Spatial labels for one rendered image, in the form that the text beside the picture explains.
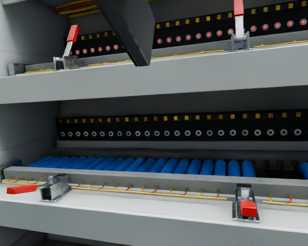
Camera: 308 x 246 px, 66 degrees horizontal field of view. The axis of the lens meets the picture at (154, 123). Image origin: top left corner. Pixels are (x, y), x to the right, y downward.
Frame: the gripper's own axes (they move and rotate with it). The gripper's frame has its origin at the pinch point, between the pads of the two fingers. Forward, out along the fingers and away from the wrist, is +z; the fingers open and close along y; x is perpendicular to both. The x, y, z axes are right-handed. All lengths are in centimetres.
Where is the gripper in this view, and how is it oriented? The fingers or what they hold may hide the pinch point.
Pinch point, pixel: (29, 45)
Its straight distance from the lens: 16.1
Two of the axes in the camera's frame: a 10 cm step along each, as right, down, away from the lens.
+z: 3.0, 3.6, 8.8
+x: 0.9, -9.3, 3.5
